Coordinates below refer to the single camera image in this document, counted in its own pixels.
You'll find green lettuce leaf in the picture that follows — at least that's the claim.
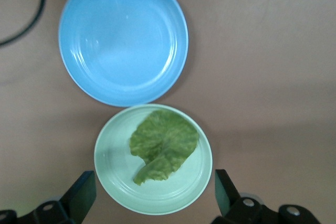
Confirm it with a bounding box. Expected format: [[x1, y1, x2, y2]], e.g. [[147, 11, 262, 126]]
[[129, 109, 199, 186]]

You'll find pale green round plate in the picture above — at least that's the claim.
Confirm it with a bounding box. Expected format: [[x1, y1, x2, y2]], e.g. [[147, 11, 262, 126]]
[[93, 103, 213, 215]]

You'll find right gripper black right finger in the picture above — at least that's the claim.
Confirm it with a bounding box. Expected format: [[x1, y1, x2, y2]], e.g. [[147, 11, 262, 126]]
[[211, 169, 321, 224]]

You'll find blue round plate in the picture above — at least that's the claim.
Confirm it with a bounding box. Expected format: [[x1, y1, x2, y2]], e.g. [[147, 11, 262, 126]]
[[58, 0, 190, 108]]

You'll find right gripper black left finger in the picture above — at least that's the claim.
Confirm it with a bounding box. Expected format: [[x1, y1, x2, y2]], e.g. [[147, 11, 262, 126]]
[[16, 170, 98, 224]]

